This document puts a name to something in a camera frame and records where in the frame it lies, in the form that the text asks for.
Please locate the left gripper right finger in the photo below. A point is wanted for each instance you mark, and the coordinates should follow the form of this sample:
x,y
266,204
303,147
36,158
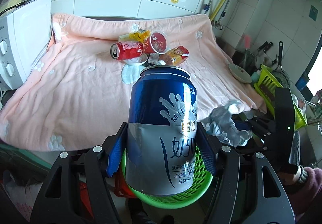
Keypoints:
x,y
223,162

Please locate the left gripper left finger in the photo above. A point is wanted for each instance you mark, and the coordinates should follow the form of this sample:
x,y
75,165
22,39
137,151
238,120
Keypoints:
x,y
102,162

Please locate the silver foil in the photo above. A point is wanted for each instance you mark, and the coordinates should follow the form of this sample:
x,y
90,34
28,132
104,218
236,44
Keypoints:
x,y
219,123

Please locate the blue silver milk can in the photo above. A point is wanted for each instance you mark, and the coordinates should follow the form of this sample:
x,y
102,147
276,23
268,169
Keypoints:
x,y
162,124

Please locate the right hand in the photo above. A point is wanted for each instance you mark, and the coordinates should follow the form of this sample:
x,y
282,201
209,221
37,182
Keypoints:
x,y
305,194

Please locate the green plastic basket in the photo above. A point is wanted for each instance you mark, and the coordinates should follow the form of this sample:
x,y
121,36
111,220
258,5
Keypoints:
x,y
176,196

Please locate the black frying pan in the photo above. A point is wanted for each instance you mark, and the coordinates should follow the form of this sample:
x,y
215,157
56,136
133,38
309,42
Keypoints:
x,y
279,74

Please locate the pink blanket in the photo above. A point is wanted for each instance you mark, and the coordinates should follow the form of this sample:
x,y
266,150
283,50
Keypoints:
x,y
77,95

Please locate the white round scale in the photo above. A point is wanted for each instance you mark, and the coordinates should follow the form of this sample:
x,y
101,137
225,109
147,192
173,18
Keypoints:
x,y
239,73

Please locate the white small bowl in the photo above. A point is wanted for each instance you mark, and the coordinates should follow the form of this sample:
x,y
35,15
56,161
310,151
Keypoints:
x,y
137,61

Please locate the red soda can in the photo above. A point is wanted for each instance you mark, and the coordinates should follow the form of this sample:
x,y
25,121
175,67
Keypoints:
x,y
126,50

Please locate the orange juice pouch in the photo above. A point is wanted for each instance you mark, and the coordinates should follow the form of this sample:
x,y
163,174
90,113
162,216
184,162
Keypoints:
x,y
174,57

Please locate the red lidded cup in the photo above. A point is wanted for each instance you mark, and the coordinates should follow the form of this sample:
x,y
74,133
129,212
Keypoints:
x,y
156,43

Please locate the yellow snack wrapper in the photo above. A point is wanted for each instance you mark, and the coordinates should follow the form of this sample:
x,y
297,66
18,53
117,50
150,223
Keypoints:
x,y
138,36

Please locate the white microwave oven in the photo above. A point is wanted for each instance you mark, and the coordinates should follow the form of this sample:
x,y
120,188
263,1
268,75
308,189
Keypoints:
x,y
25,35

